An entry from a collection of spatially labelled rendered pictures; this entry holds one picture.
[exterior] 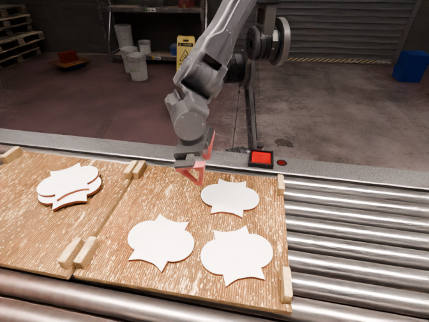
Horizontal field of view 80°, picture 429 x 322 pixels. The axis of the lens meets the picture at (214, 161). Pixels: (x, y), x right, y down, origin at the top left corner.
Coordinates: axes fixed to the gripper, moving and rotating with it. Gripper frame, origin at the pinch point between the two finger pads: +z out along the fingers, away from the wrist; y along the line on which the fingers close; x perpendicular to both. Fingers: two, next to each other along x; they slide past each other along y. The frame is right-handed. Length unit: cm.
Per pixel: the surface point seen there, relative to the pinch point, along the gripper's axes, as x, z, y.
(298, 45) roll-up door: -53, 111, 465
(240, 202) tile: -8.3, 8.2, -4.0
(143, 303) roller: 6.6, 6.0, -29.5
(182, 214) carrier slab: 4.7, 5.8, -9.6
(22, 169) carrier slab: 54, -5, -1
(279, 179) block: -17.9, 9.1, 4.3
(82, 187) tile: 30.0, -2.6, -7.1
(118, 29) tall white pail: 247, 9, 407
